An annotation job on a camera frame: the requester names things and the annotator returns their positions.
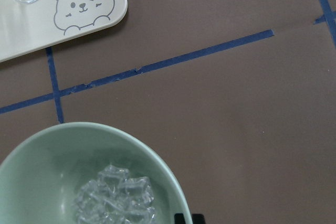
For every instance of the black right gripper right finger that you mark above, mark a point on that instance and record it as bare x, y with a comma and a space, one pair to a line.
198, 219

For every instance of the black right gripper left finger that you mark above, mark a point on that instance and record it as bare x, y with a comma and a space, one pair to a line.
179, 218

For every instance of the cream bear tray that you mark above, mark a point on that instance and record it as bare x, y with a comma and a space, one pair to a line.
26, 28

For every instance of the mint green bowl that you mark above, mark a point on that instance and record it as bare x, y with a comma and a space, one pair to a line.
41, 177

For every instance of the ice cubes in bowl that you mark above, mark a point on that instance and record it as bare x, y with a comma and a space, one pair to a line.
115, 197

